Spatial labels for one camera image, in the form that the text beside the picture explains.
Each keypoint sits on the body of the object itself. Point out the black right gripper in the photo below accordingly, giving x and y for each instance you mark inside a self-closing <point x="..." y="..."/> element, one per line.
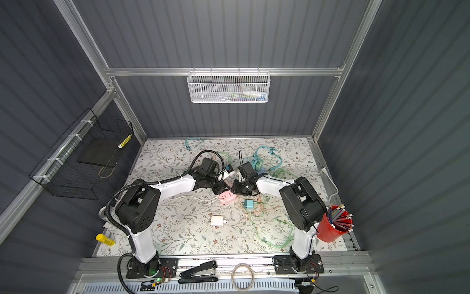
<point x="236" y="188"/>

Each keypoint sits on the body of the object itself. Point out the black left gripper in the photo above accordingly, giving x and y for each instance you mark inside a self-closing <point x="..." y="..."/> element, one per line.
<point x="221" y="188"/>

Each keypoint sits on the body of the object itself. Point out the teal USB charger cube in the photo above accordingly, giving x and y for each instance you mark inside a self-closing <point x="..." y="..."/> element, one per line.
<point x="249" y="204"/>

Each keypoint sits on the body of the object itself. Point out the pink power strip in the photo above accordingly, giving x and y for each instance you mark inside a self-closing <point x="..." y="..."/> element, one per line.
<point x="227" y="197"/>

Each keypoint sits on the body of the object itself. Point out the white USB charger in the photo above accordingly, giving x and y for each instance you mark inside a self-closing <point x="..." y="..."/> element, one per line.
<point x="217" y="221"/>

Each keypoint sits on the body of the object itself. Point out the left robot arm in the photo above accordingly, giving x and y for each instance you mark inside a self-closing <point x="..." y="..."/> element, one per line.
<point x="132" y="209"/>

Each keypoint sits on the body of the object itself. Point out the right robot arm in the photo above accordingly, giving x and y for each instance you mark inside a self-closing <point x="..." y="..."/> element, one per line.
<point x="304" y="206"/>

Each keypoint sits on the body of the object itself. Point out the black stapler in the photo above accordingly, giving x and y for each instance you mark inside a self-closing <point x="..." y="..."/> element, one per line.
<point x="203" y="273"/>

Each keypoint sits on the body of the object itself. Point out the red pencil cup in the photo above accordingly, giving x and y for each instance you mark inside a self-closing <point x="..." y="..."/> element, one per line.
<point x="335" y="223"/>

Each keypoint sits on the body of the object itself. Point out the yellow marker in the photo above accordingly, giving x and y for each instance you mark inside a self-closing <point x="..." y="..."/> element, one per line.
<point x="105" y="240"/>

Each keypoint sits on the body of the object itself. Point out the white wire mesh basket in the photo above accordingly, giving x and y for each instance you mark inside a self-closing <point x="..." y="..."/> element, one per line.
<point x="229" y="89"/>

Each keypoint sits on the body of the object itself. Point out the black wire basket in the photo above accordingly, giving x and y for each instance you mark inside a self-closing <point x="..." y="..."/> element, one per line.
<point x="94" y="160"/>

